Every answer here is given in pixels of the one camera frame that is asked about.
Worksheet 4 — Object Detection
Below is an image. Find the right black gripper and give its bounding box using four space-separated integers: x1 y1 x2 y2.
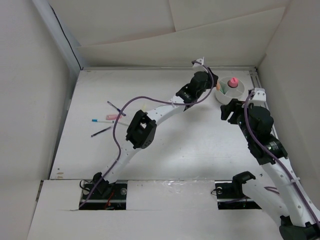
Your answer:
220 98 259 143

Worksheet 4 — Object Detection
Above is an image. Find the pink capped glue bottle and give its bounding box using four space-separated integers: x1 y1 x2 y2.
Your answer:
227 77 239 88

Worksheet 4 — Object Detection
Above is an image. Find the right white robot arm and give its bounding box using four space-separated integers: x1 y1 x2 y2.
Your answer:
220 96 320 240

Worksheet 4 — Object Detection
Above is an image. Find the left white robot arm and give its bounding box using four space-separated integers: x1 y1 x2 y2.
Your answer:
91 67 219 199

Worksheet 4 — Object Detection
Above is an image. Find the white round divided container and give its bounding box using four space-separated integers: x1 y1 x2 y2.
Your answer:
215 77 245 105

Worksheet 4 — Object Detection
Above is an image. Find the blue grip ballpoint pen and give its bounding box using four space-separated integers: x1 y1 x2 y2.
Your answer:
107 101 127 117

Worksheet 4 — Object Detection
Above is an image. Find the red capped white pen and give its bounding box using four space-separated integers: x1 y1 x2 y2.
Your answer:
117 121 129 127

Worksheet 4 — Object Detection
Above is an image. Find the light blue capped pen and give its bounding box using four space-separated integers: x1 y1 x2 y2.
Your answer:
91 119 115 124

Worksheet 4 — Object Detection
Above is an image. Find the dark slim pen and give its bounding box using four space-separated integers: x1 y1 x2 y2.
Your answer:
90 126 113 138

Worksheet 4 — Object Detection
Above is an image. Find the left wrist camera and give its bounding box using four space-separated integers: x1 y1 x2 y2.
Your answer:
191 57 205 69

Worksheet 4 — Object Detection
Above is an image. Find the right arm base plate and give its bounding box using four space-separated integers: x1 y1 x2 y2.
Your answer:
211 180 261 210

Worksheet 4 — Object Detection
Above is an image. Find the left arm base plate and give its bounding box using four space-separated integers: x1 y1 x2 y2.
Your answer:
79 181 128 211

